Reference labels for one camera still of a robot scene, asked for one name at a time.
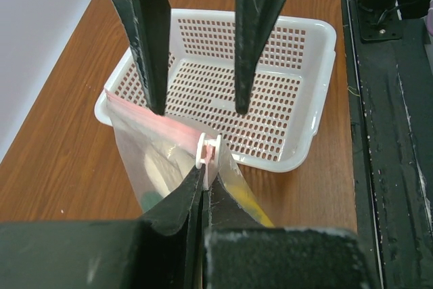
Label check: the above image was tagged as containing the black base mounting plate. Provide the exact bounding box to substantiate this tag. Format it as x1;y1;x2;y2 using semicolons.
341;0;432;288

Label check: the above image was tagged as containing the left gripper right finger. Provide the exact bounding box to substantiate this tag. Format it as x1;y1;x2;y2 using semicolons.
202;179;378;288

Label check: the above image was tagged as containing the clear zip top bag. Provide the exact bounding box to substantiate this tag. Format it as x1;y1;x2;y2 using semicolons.
104;90;272;227

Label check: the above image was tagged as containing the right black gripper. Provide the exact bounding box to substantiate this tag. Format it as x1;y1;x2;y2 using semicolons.
112;0;286;115

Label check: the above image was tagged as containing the yellow fake banana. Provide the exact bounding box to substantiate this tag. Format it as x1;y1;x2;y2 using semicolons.
226;184;275;227

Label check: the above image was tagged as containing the green fake lettuce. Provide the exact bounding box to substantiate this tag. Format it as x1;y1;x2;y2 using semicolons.
139;191;164;213

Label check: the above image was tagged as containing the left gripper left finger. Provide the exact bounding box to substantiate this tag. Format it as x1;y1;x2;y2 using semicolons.
1;168;204;288

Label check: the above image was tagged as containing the white fake bread roll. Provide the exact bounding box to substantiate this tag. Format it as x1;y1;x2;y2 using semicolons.
143;147;183;198

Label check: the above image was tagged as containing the white perforated plastic basket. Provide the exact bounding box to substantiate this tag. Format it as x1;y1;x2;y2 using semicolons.
94;7;338;173

